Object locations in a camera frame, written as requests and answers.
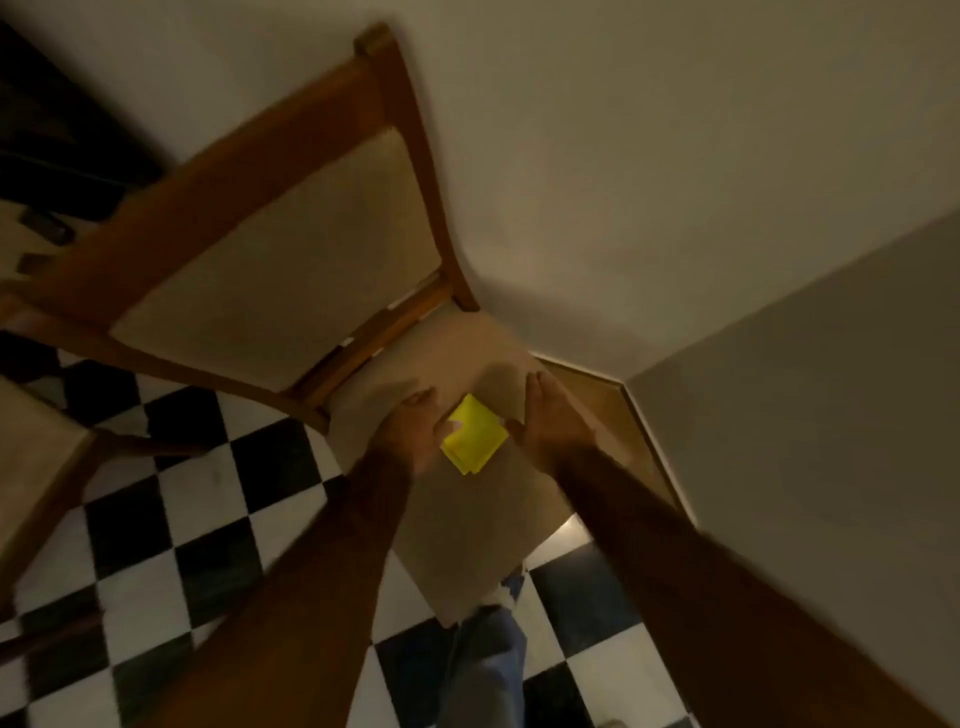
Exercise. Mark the person's left hand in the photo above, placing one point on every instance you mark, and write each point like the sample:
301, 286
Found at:
409, 435

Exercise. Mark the person's right hand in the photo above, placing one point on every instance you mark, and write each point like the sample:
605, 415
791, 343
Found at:
551, 427

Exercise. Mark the person's right thumb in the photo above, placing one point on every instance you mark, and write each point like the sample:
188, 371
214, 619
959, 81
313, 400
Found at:
515, 427

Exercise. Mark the person's left thumb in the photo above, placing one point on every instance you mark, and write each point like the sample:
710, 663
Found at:
450, 430

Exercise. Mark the yellow cloth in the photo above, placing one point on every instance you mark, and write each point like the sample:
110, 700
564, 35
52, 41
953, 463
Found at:
474, 439

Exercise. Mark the person's left forearm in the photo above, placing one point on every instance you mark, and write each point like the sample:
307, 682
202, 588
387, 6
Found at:
300, 592

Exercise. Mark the person's right forearm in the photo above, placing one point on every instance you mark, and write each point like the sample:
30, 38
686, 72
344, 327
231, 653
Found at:
712, 592

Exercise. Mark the person's leg in blue jeans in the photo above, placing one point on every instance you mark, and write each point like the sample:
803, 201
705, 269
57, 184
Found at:
486, 660

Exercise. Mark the wooden chair with beige cushion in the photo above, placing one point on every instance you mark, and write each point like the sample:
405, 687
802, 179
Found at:
285, 255
37, 457

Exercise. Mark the small dark object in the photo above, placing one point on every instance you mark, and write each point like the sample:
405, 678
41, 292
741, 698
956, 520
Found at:
46, 226

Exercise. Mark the dark wooden cabinet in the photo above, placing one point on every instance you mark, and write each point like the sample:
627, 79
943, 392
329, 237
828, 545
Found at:
60, 127

